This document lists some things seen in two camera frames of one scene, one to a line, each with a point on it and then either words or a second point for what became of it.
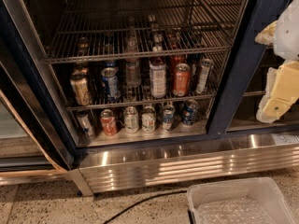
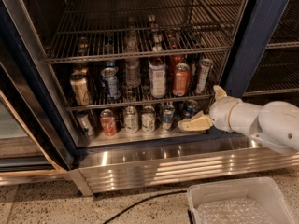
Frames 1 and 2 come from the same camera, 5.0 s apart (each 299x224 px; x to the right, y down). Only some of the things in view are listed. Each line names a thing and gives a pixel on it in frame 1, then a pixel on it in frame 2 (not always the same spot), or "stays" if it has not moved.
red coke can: [181, 79] stays
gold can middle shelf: [79, 84] stays
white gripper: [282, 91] → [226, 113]
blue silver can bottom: [168, 117] stays
